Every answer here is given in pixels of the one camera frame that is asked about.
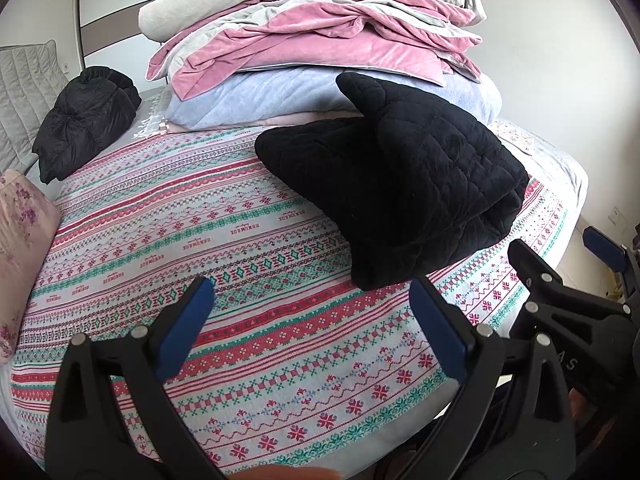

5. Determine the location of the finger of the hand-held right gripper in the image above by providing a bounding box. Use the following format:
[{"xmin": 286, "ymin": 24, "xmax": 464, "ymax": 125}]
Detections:
[
  {"xmin": 582, "ymin": 226, "xmax": 640, "ymax": 303},
  {"xmin": 507, "ymin": 239, "xmax": 628, "ymax": 321}
]

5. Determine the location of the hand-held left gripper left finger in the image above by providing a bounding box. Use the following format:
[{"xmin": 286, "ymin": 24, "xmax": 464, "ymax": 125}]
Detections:
[{"xmin": 45, "ymin": 275, "xmax": 226, "ymax": 480}]

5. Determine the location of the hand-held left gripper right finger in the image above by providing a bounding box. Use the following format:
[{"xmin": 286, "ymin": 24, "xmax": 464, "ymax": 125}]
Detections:
[{"xmin": 400, "ymin": 276, "xmax": 578, "ymax": 480}]

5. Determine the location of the black quilted coat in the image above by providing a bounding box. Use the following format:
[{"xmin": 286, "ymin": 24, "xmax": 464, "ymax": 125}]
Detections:
[{"xmin": 254, "ymin": 72, "xmax": 531, "ymax": 292}]

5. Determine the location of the patterned striped bed sheet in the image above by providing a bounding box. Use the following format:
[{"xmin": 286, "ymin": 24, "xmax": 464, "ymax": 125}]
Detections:
[{"xmin": 10, "ymin": 120, "xmax": 588, "ymax": 480}]

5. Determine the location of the pale floral cloth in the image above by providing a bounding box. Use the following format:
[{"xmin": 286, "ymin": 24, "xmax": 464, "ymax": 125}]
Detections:
[{"xmin": 492, "ymin": 119, "xmax": 540, "ymax": 157}]

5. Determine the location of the pink floral pillow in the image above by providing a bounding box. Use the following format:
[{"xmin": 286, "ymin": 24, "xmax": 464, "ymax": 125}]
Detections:
[{"xmin": 0, "ymin": 169, "xmax": 62, "ymax": 365}]

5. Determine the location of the pale pink folded blanket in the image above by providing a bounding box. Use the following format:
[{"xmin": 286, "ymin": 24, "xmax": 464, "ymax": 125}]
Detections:
[{"xmin": 167, "ymin": 111, "xmax": 363, "ymax": 134}]

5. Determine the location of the black puffer jacket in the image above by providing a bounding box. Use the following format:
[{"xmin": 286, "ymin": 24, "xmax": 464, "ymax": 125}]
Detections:
[{"xmin": 32, "ymin": 66, "xmax": 142, "ymax": 184}]

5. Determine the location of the light blue blanket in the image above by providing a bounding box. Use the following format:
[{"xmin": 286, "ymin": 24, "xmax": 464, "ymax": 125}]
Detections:
[{"xmin": 162, "ymin": 67, "xmax": 503, "ymax": 133}]

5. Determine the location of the grey quilted headboard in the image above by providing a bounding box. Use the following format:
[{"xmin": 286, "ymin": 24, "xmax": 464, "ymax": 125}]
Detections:
[{"xmin": 0, "ymin": 40, "xmax": 68, "ymax": 176}]

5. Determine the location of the stack of folded bedding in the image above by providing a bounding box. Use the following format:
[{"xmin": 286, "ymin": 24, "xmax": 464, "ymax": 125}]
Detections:
[{"xmin": 146, "ymin": 0, "xmax": 483, "ymax": 101}]

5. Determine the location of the grey and white wardrobe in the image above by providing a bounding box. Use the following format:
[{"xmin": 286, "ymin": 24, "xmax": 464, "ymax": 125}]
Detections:
[{"xmin": 72, "ymin": 0, "xmax": 261, "ymax": 68}]

